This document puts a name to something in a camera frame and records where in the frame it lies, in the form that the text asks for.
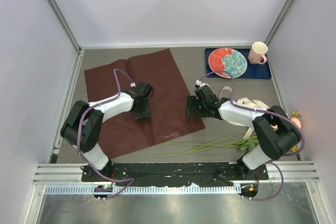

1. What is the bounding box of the aluminium front rail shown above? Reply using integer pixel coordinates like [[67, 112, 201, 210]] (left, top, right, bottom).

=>
[[33, 161, 319, 198]]

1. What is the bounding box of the red and teal plate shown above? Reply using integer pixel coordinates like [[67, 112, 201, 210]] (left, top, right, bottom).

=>
[[207, 48, 248, 79]]

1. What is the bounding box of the dark red wrapping paper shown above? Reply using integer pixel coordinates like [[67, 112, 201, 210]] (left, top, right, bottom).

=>
[[84, 49, 205, 158]]

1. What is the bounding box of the cream ribbon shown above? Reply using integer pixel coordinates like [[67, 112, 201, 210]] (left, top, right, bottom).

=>
[[219, 86, 269, 140]]

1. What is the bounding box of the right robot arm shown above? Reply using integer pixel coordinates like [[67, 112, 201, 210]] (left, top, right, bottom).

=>
[[186, 84, 303, 179]]

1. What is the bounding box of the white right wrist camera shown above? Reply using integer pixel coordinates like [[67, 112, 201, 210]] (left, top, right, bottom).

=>
[[195, 80, 211, 89]]

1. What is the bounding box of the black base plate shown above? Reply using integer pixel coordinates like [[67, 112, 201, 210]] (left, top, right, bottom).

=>
[[81, 162, 268, 187]]

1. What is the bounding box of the pink mug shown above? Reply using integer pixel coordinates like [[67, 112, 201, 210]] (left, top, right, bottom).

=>
[[248, 41, 268, 65]]

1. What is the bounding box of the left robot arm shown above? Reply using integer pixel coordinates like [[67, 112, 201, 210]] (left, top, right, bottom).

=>
[[60, 81, 154, 182]]

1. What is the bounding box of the blue tray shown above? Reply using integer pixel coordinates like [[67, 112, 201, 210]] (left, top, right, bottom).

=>
[[204, 48, 271, 80]]

